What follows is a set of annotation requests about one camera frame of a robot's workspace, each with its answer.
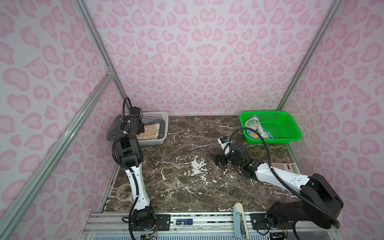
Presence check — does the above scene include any right corner aluminium post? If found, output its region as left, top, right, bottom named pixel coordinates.
left=276, top=0, right=344, bottom=111

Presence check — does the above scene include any orange patterned towel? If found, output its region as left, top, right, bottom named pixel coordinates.
left=137, top=123, right=160, bottom=140

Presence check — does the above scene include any teal patterned towel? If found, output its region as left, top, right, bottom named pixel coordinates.
left=244, top=115, right=273, bottom=139

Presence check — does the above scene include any blue label sticker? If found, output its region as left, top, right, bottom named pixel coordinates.
left=174, top=219, right=193, bottom=226

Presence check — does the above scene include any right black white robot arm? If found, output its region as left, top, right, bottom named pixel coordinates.
left=211, top=143, right=344, bottom=229

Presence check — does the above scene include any left corner aluminium post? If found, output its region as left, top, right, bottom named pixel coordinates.
left=73, top=0, right=127, bottom=101

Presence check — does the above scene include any clear tape roll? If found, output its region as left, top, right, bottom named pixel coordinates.
left=116, top=184, right=133, bottom=203

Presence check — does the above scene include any grey towel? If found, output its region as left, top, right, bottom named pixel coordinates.
left=107, top=115, right=166, bottom=141

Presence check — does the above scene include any beige clamp handle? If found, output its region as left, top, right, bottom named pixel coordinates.
left=233, top=203, right=250, bottom=240

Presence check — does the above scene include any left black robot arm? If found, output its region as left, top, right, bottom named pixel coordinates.
left=112, top=107, right=156, bottom=230

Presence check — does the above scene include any green plastic basket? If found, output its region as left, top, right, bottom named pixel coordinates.
left=239, top=110, right=302, bottom=144

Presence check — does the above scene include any white plastic basket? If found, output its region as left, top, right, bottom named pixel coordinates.
left=110, top=110, right=169, bottom=147

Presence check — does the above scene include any pink white calculator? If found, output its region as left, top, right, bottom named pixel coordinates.
left=272, top=163, right=301, bottom=174

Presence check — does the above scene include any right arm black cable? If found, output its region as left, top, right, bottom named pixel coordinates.
left=221, top=127, right=341, bottom=227

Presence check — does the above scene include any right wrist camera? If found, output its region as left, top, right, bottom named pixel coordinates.
left=218, top=136, right=231, bottom=156

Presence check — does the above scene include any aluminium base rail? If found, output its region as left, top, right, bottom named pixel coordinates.
left=81, top=211, right=344, bottom=240

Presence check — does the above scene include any corner aluminium post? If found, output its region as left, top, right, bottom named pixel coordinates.
left=276, top=0, right=344, bottom=111
left=73, top=0, right=127, bottom=101

